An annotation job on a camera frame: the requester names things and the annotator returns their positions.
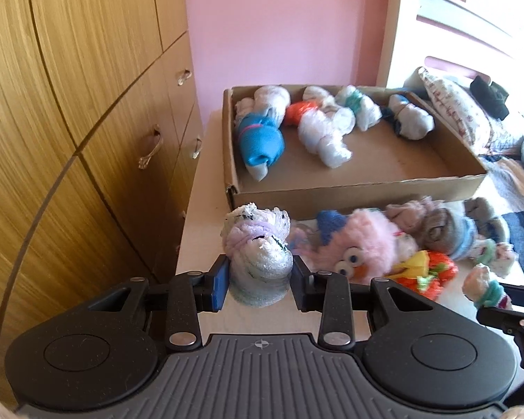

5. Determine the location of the white bundle with teal bands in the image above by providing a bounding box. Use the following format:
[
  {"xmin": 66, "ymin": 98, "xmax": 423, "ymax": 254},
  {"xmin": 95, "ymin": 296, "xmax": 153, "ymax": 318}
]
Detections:
[{"xmin": 335, "ymin": 84, "xmax": 384, "ymax": 132}]

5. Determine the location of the white bedside table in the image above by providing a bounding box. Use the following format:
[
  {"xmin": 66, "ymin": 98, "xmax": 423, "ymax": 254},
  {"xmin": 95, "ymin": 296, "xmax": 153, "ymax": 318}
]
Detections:
[{"xmin": 175, "ymin": 109, "xmax": 524, "ymax": 380}]

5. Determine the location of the white bed headboard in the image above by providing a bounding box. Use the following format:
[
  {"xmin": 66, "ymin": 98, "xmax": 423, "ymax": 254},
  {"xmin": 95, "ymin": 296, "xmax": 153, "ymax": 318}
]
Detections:
[{"xmin": 378, "ymin": 0, "xmax": 524, "ymax": 92}]

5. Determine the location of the white printed sock bundle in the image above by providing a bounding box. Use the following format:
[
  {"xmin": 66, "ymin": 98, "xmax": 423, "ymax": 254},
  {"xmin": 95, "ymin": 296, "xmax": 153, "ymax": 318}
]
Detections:
[{"xmin": 235, "ymin": 86, "xmax": 290, "ymax": 125}]

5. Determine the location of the black cloth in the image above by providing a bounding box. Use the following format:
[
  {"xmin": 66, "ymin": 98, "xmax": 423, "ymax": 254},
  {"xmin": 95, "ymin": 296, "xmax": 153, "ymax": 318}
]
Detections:
[{"xmin": 469, "ymin": 76, "xmax": 511, "ymax": 119}]

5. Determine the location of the pink fluffy toy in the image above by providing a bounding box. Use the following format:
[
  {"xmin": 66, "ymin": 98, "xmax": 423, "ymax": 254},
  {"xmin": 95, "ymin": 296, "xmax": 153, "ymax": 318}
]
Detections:
[{"xmin": 315, "ymin": 208, "xmax": 406, "ymax": 287}]

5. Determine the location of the lilac printed pillow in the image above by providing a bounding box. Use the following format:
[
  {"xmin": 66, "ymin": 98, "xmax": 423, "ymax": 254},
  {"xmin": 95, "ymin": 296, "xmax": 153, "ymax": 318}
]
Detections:
[{"xmin": 485, "ymin": 113, "xmax": 524, "ymax": 158}]

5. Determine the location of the brown cardboard box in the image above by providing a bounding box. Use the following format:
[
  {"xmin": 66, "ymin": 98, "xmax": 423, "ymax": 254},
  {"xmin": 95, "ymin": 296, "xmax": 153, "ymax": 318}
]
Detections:
[{"xmin": 223, "ymin": 84, "xmax": 489, "ymax": 211}]

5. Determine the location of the white dotted bundle pink band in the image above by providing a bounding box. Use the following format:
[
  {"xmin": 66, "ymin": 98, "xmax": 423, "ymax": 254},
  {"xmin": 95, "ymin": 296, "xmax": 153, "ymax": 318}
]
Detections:
[{"xmin": 393, "ymin": 230, "xmax": 421, "ymax": 265}]

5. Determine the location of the white and blue sock bundle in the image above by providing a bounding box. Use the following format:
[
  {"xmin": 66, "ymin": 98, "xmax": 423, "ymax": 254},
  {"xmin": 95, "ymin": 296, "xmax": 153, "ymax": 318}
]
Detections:
[{"xmin": 382, "ymin": 93, "xmax": 436, "ymax": 141}]

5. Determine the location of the wooden wardrobe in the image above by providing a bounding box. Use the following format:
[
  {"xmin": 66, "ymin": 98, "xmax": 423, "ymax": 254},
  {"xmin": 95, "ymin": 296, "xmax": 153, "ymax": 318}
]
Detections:
[{"xmin": 0, "ymin": 0, "xmax": 204, "ymax": 406}]

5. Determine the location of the grey sock bundle blue band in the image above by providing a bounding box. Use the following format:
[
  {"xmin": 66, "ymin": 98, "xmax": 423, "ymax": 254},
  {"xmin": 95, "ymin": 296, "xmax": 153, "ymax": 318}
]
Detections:
[{"xmin": 421, "ymin": 206, "xmax": 480, "ymax": 260}]

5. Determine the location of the white floral bundle green band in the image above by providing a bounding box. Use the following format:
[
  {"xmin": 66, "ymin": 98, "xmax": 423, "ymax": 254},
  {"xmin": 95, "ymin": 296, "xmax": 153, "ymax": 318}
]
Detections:
[
  {"xmin": 462, "ymin": 263, "xmax": 512, "ymax": 311},
  {"xmin": 478, "ymin": 238, "xmax": 515, "ymax": 278}
]

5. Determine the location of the orange white sock roll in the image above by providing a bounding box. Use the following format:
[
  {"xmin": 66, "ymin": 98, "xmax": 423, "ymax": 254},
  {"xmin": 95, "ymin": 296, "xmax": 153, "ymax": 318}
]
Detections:
[{"xmin": 298, "ymin": 86, "xmax": 355, "ymax": 168}]

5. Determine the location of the orange bundle with green ribbon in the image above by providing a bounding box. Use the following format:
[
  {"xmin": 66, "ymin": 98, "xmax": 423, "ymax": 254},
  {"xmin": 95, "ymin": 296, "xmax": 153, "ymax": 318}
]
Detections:
[{"xmin": 383, "ymin": 250, "xmax": 460, "ymax": 301}]

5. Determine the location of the blue sock bundle pink band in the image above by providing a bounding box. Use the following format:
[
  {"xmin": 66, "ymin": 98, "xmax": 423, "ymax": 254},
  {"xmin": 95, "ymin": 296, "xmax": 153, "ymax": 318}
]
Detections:
[{"xmin": 236, "ymin": 112, "xmax": 286, "ymax": 183}]

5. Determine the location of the plain grey sock bundle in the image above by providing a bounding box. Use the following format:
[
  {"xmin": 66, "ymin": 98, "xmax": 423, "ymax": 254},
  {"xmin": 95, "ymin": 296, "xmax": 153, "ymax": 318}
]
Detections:
[{"xmin": 463, "ymin": 197, "xmax": 511, "ymax": 245}]

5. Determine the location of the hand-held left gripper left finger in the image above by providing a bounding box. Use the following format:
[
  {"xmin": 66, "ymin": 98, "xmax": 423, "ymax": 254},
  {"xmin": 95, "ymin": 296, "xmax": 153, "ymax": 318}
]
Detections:
[{"xmin": 85, "ymin": 254, "xmax": 233, "ymax": 352}]

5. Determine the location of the floral pillow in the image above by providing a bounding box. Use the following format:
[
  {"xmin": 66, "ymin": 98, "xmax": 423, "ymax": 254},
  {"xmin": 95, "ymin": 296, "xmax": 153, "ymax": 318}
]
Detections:
[{"xmin": 418, "ymin": 66, "xmax": 494, "ymax": 155}]

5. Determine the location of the lavender white plastic bundle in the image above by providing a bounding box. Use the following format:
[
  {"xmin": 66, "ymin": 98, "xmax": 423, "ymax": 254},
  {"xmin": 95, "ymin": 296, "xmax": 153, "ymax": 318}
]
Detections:
[{"xmin": 220, "ymin": 202, "xmax": 294, "ymax": 307}]

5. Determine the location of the plain orange plastic bundle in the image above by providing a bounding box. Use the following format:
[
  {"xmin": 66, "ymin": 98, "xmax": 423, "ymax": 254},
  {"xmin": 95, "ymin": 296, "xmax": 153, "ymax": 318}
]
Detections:
[{"xmin": 286, "ymin": 100, "xmax": 323, "ymax": 126}]

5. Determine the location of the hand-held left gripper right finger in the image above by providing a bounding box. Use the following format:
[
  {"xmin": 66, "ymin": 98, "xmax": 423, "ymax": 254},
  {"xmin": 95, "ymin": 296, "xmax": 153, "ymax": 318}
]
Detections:
[{"xmin": 289, "ymin": 257, "xmax": 424, "ymax": 352}]

